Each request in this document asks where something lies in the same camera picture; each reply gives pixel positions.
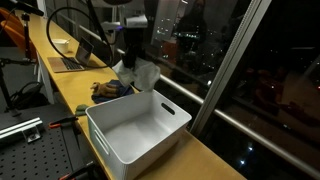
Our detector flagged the silver laptop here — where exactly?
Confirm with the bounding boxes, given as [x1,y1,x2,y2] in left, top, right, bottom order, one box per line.
[47,36,95,74]

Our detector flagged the metal corner bracket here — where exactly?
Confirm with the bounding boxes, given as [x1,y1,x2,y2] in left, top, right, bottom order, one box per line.
[22,125,43,144]

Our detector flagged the black perforated breadboard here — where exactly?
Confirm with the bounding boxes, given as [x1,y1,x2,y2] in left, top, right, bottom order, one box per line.
[0,124,101,180]

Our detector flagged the metal window railing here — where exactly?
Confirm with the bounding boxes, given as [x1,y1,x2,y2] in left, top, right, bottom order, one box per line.
[54,8,320,178]

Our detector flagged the black camera on stand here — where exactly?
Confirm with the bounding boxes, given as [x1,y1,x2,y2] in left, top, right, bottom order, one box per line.
[9,0,45,61]

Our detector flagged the white bowl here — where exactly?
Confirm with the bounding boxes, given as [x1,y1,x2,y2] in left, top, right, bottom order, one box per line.
[51,38,71,55]

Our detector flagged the black clamp orange handle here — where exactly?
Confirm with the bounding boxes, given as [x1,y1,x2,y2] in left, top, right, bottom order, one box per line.
[58,160,98,180]
[48,115,82,151]

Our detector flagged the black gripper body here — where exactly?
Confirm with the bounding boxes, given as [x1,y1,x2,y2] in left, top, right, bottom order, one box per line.
[123,27,146,54]

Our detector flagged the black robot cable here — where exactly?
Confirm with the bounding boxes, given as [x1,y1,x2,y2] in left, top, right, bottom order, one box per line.
[45,0,115,70]

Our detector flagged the aluminium extrusion rail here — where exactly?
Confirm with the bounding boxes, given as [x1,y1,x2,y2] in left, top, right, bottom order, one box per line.
[0,117,44,141]

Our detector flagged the white plastic container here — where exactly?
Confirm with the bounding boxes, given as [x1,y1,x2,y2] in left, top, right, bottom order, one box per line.
[85,89,193,180]

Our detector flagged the black tripod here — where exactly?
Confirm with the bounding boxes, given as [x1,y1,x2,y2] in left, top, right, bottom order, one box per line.
[0,57,38,117]

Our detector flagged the dark blue cloth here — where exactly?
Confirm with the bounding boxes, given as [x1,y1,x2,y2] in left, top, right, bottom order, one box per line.
[91,79,136,105]

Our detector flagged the grey window frame post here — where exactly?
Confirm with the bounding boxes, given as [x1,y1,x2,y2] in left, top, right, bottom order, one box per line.
[189,0,273,138]

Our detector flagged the orange chair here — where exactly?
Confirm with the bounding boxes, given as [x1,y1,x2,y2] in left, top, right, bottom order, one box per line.
[0,7,38,61]

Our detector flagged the orange carrot plush green leaves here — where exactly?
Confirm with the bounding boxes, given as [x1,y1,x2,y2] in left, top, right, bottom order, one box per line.
[74,103,90,117]

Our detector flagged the white towel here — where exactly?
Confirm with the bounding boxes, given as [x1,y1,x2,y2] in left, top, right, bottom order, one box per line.
[112,58,162,93]

